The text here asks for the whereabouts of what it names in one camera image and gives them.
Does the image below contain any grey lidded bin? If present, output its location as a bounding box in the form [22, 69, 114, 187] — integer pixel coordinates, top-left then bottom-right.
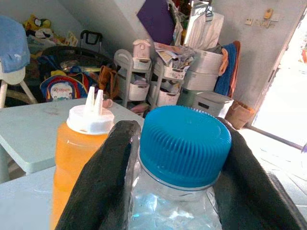
[193, 91, 235, 119]

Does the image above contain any blue cloth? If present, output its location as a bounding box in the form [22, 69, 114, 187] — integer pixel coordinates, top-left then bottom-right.
[0, 15, 31, 74]

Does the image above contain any pink toy house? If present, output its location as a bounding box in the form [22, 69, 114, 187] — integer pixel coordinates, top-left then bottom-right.
[132, 39, 152, 59]

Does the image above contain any white storage box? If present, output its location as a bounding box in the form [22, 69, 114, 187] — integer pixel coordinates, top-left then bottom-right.
[189, 49, 224, 75]
[183, 69, 219, 92]

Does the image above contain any blue and orange towel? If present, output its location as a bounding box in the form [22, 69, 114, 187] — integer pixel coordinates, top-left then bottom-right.
[214, 40, 242, 98]

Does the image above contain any white rolling shelf cart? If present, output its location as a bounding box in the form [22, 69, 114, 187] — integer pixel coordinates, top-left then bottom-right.
[147, 55, 190, 110]
[114, 49, 153, 111]

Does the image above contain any colourful kids backpack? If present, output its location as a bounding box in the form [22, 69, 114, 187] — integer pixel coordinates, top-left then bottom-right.
[39, 73, 91, 103]

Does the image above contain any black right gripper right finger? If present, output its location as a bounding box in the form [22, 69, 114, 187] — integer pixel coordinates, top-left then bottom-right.
[214, 116, 307, 230]

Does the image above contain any brown orange bag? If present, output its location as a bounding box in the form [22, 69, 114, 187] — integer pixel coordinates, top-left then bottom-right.
[98, 66, 119, 99]

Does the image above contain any white high chair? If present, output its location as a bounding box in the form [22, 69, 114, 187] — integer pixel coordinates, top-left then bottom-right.
[0, 64, 38, 108]

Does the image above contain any pale green storage box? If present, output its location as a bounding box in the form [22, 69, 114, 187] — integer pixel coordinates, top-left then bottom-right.
[177, 88, 204, 108]

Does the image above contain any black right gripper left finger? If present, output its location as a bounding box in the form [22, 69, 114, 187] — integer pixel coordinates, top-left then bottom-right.
[54, 120, 142, 230]

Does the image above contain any clear bottle with blue cap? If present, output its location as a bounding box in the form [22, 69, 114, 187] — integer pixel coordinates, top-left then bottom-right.
[124, 105, 233, 230]

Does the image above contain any orange squeeze bottle white cap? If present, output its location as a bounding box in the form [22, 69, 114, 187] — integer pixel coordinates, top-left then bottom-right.
[51, 86, 115, 230]

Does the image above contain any white hanging garment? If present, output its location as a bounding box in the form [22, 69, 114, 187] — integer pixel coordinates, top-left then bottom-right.
[186, 11, 225, 51]

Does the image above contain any yellow stuffed toy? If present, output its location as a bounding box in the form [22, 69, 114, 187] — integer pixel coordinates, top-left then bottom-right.
[23, 14, 52, 32]

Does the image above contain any black trolley handle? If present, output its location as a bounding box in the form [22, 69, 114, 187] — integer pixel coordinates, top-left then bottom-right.
[80, 30, 103, 55]

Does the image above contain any pale green table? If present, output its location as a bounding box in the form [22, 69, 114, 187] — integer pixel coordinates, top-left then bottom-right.
[0, 97, 144, 184]

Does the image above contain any purple board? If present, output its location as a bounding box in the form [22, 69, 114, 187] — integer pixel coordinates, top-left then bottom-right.
[136, 0, 176, 46]

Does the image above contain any pile of papers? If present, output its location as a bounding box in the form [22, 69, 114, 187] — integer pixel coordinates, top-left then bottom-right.
[153, 42, 196, 70]

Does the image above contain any black clothes hanger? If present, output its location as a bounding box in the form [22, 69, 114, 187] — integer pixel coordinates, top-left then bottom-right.
[205, 4, 214, 22]

